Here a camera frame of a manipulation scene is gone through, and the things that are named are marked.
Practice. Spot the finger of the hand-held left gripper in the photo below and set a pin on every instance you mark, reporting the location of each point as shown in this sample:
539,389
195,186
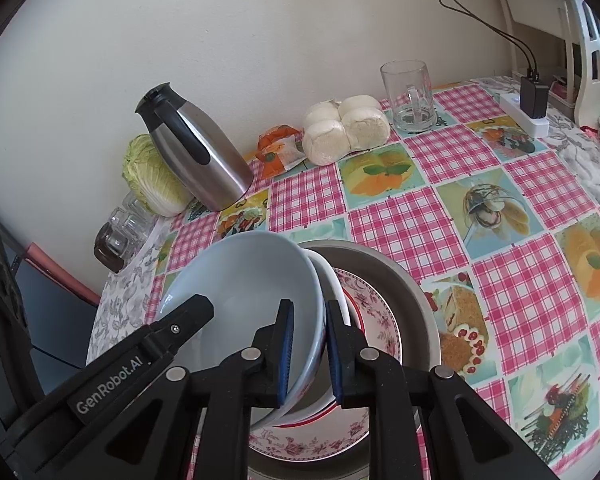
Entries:
185,317

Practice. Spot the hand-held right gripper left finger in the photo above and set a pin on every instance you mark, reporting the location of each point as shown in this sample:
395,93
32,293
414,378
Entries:
285,355

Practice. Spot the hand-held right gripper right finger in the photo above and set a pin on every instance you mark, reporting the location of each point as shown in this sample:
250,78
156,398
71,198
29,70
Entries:
335,355

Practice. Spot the round plate pink floral rim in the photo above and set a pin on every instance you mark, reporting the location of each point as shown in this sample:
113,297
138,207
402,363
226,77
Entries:
375,320

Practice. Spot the strawberry print bowl red rim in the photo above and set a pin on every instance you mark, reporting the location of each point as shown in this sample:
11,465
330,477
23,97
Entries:
305,410

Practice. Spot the small bowl red emblem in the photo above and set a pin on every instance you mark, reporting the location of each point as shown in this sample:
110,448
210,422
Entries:
240,275

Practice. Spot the large stainless steel basin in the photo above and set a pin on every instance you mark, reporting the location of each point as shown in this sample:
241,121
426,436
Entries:
405,285

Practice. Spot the glass jars with dark liquid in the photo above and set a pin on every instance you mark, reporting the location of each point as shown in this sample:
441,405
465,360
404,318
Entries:
110,255

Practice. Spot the clear glass tumbler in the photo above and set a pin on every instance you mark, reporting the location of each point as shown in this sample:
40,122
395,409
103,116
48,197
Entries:
144,227
125,230
135,205

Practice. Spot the napa cabbage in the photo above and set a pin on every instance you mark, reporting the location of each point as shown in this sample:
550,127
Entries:
150,180

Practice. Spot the stainless steel thermos jug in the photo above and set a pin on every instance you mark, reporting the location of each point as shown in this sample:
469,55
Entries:
200,155

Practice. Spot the pink checkered plastic tablecloth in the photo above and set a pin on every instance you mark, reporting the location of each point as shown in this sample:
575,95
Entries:
430,220

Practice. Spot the orange snack packet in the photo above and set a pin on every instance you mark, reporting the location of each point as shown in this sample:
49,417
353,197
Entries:
277,135
280,160

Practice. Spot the bag of white steamed buns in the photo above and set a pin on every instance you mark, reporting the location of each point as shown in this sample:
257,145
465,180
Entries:
340,130

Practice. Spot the clear glass mug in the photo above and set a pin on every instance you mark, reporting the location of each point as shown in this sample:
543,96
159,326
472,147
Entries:
405,90

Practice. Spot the white power strip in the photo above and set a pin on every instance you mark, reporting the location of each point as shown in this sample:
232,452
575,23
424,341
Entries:
515,107

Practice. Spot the black charger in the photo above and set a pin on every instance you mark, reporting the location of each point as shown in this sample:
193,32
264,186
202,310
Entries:
532,95

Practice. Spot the white shelf rack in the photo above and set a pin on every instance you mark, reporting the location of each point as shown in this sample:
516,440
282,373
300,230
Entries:
590,60

